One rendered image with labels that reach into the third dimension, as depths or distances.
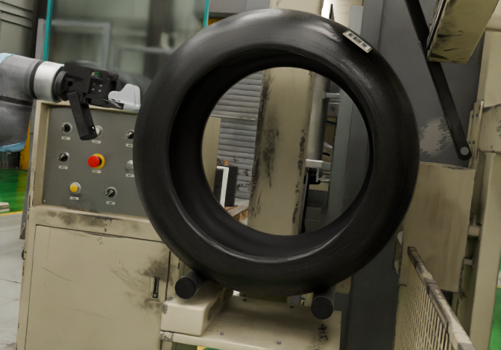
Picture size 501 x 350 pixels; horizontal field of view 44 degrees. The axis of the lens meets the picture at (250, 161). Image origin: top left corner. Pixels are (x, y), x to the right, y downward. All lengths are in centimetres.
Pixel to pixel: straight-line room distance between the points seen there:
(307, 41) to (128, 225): 108
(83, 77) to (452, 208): 91
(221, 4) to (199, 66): 979
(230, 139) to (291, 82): 954
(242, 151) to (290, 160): 946
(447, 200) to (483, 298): 25
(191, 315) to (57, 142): 108
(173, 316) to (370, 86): 61
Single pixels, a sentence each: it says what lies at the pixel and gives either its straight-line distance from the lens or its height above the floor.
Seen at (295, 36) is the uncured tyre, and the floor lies 143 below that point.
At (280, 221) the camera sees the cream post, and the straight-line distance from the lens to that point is 162.
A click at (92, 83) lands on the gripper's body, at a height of 130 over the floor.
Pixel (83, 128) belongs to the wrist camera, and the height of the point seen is 120.
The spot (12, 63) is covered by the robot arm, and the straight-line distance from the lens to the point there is 152.
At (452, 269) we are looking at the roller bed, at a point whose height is 96.
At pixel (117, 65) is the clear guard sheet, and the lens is 214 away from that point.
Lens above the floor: 124
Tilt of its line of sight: 3 degrees down
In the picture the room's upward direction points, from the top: 6 degrees clockwise
